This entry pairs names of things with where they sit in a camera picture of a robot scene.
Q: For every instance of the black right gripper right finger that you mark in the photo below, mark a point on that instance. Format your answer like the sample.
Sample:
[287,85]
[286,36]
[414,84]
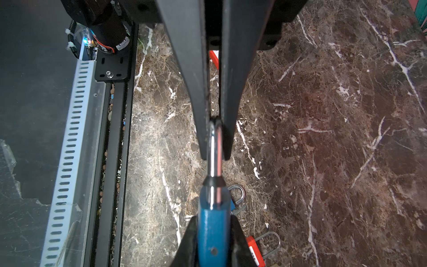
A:
[239,252]

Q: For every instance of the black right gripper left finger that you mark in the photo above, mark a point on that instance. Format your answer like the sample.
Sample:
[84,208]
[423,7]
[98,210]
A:
[186,255]

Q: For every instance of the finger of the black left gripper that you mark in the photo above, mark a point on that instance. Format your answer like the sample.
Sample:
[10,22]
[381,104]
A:
[185,25]
[243,24]

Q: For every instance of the red padlock long shackle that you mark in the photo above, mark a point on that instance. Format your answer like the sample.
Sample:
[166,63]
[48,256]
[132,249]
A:
[263,247]

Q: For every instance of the blue padlock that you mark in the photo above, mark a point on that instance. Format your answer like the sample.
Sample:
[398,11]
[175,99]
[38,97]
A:
[238,195]
[213,219]

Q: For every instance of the red padlock left front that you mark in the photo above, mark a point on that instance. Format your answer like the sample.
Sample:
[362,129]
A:
[214,56]

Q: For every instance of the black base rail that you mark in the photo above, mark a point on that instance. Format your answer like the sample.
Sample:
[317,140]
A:
[117,74]

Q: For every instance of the white slotted cable duct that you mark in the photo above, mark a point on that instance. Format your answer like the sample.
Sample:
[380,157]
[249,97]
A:
[64,213]

